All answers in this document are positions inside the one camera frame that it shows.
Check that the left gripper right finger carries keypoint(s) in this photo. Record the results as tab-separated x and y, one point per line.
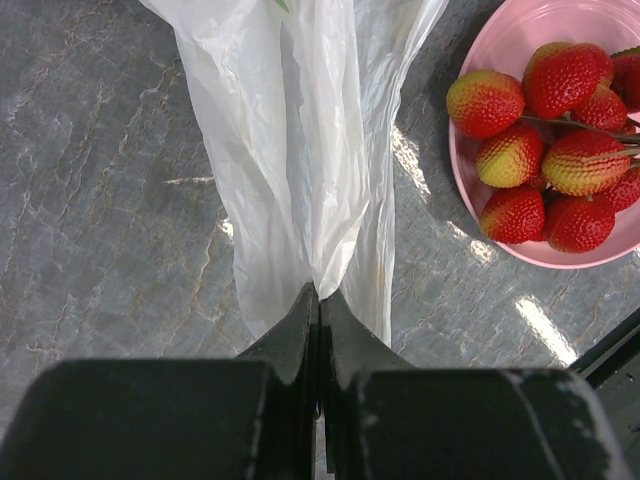
387	419

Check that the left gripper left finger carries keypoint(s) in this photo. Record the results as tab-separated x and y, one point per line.
247	417

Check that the white plastic bag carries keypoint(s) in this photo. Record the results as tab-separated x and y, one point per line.
296	102

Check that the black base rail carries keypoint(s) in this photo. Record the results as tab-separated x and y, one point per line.
611	368

